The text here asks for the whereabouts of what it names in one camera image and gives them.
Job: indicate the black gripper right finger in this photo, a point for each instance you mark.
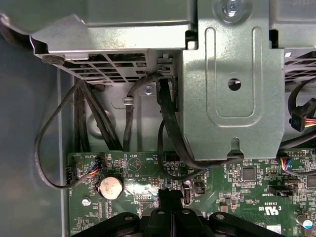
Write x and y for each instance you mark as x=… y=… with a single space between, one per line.
x=185 y=222

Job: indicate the blue-topped capacitor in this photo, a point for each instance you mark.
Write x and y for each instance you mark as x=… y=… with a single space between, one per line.
x=306 y=223

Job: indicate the green motherboard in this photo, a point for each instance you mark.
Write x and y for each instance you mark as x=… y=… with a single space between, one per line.
x=234 y=195

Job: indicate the metal drive cage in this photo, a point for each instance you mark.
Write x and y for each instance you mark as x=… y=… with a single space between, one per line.
x=266 y=98

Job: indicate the silver internal USB port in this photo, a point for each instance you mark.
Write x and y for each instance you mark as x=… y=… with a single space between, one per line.
x=187 y=197

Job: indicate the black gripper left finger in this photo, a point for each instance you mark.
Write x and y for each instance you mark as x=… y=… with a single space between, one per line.
x=158 y=222

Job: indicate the silver board screw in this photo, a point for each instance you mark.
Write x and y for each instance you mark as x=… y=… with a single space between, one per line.
x=86 y=202

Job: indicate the silver coin battery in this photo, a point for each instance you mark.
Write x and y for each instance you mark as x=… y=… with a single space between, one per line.
x=110 y=186

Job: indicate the black and grey PC case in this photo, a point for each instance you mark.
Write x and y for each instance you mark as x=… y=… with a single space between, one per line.
x=24 y=148

